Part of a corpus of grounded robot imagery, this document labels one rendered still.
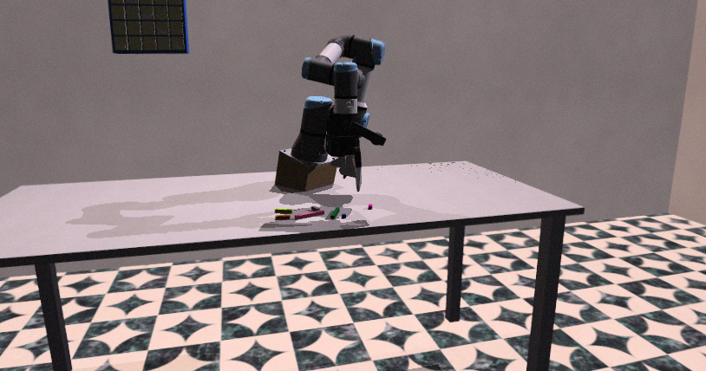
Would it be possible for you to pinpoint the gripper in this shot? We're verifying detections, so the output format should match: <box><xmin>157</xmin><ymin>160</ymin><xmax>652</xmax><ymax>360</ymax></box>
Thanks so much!
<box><xmin>326</xmin><ymin>113</ymin><xmax>362</xmax><ymax>192</ymax></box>

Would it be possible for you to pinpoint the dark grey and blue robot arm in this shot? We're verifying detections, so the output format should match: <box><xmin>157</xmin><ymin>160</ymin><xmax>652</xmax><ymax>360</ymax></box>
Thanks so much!
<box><xmin>291</xmin><ymin>35</ymin><xmax>386</xmax><ymax>162</ymax></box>

